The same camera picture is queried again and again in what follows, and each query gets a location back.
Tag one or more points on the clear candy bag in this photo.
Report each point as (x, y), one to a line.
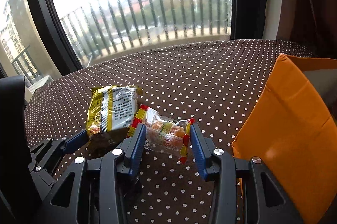
(163, 134)

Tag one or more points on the beige apartment building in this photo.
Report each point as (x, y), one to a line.
(8, 39)

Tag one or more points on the white air conditioner unit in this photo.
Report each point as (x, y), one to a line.
(39, 84)

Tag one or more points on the yellow silver snack packet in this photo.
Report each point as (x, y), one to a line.
(118, 108)

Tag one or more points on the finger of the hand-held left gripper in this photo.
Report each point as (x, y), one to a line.
(76, 141)

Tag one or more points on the black window frame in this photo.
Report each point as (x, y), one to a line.
(50, 29)

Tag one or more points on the dark brown curtain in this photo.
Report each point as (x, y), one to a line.
(310, 2)

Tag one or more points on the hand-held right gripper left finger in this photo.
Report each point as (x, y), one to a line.
(137, 150)

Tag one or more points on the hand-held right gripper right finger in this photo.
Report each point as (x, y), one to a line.
(199, 153)

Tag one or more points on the brown polka dot tablecloth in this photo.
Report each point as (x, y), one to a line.
(197, 76)

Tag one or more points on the orange cardboard box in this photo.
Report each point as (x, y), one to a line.
(284, 121)

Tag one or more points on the grey balcony railing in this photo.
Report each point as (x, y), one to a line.
(182, 8)

